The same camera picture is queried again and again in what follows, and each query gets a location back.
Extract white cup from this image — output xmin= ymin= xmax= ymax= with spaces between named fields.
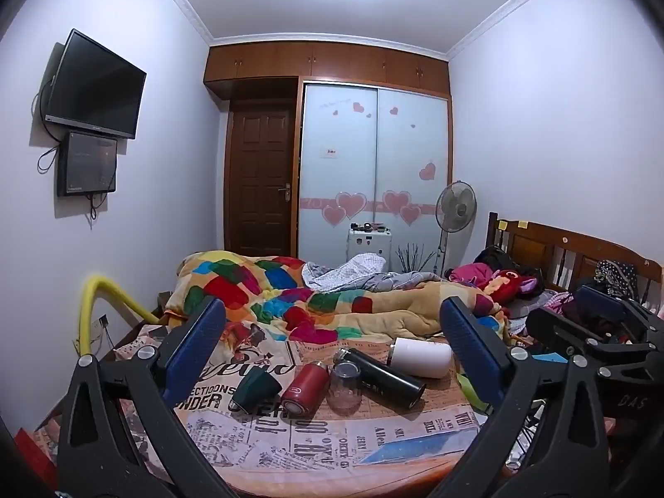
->
xmin=389 ymin=337 xmax=453 ymax=379

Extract wooden overhead cabinet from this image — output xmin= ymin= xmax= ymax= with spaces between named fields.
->
xmin=204 ymin=40 xmax=451 ymax=100

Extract wooden bed headboard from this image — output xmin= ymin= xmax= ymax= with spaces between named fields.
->
xmin=485 ymin=212 xmax=664 ymax=308

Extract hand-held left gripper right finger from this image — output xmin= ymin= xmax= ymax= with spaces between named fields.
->
xmin=430 ymin=297 xmax=613 ymax=498

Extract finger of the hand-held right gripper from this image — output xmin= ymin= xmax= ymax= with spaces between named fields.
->
xmin=573 ymin=283 xmax=662 ymax=346
xmin=526 ymin=307 xmax=653 ymax=374

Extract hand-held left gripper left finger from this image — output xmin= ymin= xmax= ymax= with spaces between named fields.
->
xmin=56 ymin=297 xmax=239 ymax=498

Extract wall-mounted black television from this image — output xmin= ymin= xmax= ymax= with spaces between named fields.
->
xmin=44 ymin=28 xmax=147 ymax=140

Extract yellow foam tube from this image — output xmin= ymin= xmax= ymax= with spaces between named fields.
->
xmin=77 ymin=275 xmax=161 ymax=359

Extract pink garment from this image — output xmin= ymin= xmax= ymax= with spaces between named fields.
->
xmin=449 ymin=263 xmax=496 ymax=288

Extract red box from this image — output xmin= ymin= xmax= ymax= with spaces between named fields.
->
xmin=13 ymin=428 xmax=58 ymax=493

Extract small black wall monitor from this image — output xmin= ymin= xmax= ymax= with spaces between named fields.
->
xmin=57 ymin=131 xmax=118 ymax=197

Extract dark decorative twigs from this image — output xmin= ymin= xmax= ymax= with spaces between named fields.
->
xmin=394 ymin=243 xmax=437 ymax=275

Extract black monitor cable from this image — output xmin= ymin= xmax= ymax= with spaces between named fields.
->
xmin=88 ymin=192 xmax=113 ymax=223

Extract colourful patchwork blanket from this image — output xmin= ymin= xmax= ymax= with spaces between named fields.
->
xmin=166 ymin=251 xmax=512 ymax=343

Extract black polka dot bag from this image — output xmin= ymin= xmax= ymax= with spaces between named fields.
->
xmin=594 ymin=259 xmax=639 ymax=300

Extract dark green cup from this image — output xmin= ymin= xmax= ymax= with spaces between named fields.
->
xmin=231 ymin=367 xmax=282 ymax=415

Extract small white cabinet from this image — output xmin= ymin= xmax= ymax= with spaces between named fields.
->
xmin=347 ymin=227 xmax=391 ymax=271

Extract red thermos bottle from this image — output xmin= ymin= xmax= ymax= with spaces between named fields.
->
xmin=281 ymin=360 xmax=330 ymax=418

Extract frosted sliding-door wardrobe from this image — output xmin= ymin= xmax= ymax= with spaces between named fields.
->
xmin=298 ymin=80 xmax=451 ymax=276

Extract grey cloth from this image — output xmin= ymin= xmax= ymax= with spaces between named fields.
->
xmin=363 ymin=270 xmax=448 ymax=292

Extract black television cable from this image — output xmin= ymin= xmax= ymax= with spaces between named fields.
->
xmin=32 ymin=75 xmax=59 ymax=143

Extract standing electric fan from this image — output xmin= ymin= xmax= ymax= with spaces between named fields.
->
xmin=435 ymin=181 xmax=478 ymax=277

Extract brown wooden door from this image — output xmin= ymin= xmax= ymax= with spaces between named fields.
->
xmin=227 ymin=109 xmax=295 ymax=256

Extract black thermos bottle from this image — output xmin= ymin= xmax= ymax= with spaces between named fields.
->
xmin=333 ymin=347 xmax=427 ymax=415

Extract clear glass cup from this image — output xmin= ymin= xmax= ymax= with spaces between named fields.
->
xmin=327 ymin=362 xmax=362 ymax=417

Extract white patterned cloth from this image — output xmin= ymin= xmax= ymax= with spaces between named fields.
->
xmin=303 ymin=253 xmax=387 ymax=292

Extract red plush toy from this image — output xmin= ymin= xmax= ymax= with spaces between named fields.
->
xmin=485 ymin=269 xmax=541 ymax=304

